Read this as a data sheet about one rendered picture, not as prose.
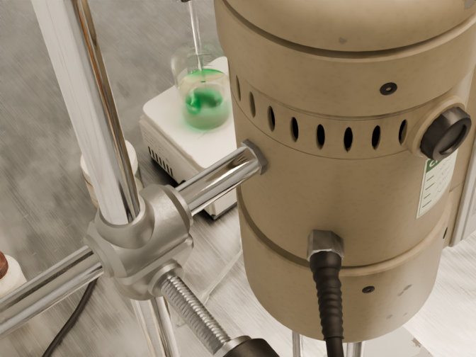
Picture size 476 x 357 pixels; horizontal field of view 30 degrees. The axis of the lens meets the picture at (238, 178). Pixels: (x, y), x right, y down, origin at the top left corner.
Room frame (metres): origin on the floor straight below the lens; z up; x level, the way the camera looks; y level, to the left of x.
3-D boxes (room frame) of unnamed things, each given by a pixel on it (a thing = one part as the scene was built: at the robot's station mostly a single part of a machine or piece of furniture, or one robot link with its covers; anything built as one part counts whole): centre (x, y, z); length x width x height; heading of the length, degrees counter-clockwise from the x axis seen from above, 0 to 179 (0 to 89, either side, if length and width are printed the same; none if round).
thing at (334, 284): (0.17, -0.03, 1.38); 0.03 x 0.01 x 0.01; 179
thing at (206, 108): (0.63, 0.02, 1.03); 0.07 x 0.06 x 0.08; 93
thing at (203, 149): (0.64, 0.02, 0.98); 0.12 x 0.12 x 0.01; 34
